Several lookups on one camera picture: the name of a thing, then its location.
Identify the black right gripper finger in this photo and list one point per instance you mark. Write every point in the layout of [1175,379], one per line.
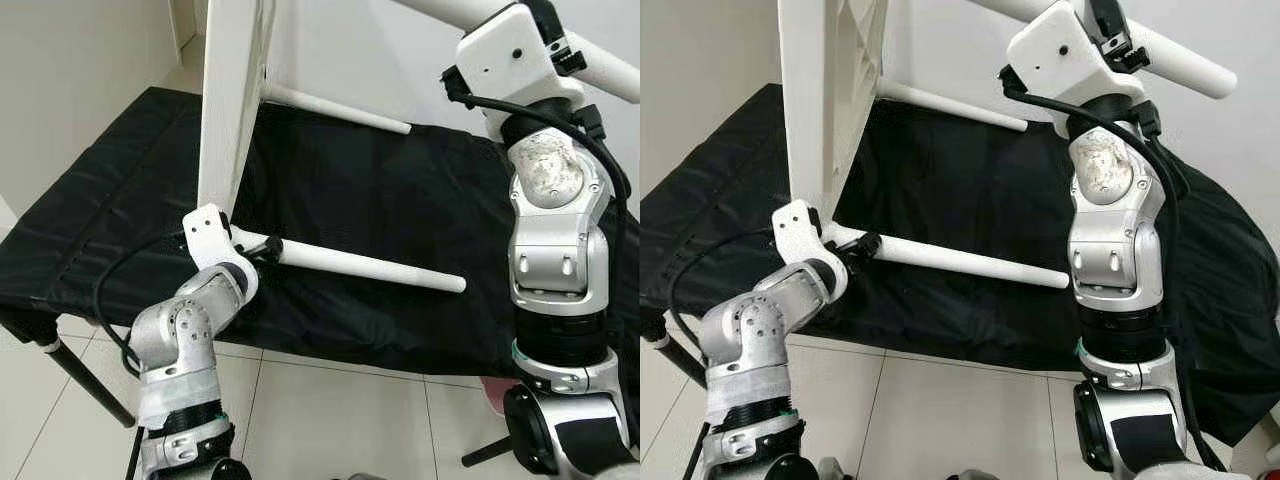
[570,60]
[1130,57]

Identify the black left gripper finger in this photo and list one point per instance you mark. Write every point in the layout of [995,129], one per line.
[272,250]
[868,246]

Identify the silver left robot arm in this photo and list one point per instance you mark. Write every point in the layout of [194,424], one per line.
[750,345]
[175,350]

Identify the black cloth table cover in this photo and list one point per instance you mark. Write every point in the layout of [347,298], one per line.
[1000,200]
[400,200]

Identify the black metal table leg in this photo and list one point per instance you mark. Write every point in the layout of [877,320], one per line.
[90,385]
[682,360]
[487,451]

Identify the pink cushion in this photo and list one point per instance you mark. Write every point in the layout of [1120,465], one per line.
[497,395]

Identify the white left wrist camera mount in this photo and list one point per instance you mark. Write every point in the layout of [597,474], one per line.
[210,240]
[800,235]

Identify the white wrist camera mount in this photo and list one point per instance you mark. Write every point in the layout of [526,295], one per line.
[1060,55]
[210,240]
[510,60]
[800,235]

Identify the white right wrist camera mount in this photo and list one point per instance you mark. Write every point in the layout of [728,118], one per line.
[1060,55]
[510,60]

